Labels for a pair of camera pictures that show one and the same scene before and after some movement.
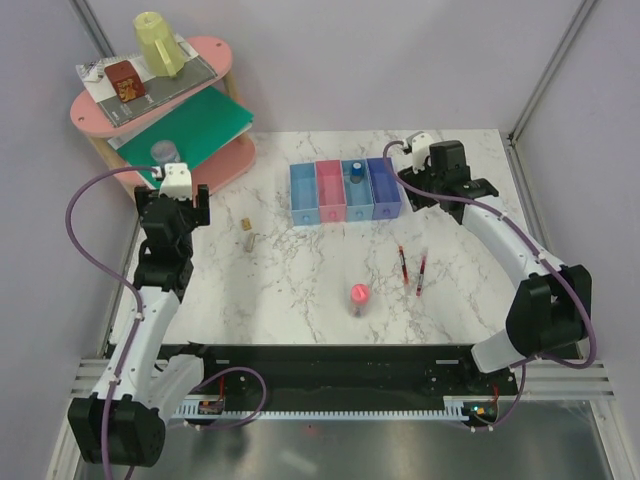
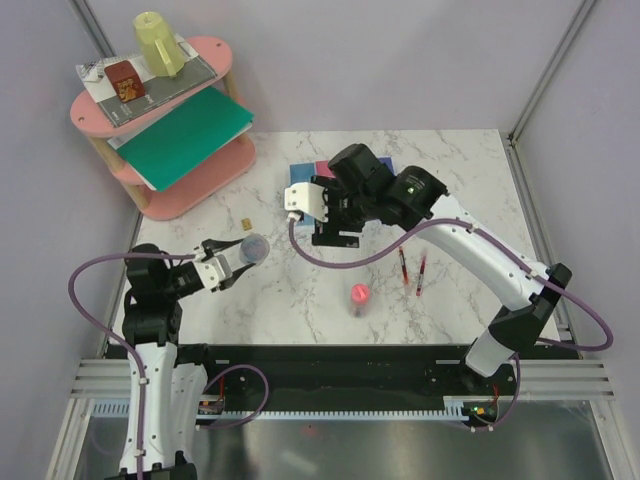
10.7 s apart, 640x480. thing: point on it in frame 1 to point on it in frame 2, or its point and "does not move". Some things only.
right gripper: x=418 y=201 to x=330 y=237
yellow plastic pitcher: x=162 y=53 does not move
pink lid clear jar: x=360 y=295 does not move
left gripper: x=199 y=213 to x=219 y=245
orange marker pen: x=404 y=266 does not move
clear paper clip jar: x=165 y=152 to x=254 y=249
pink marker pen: x=421 y=275 does not move
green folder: x=194 y=133 does not move
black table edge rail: x=349 y=370 does not move
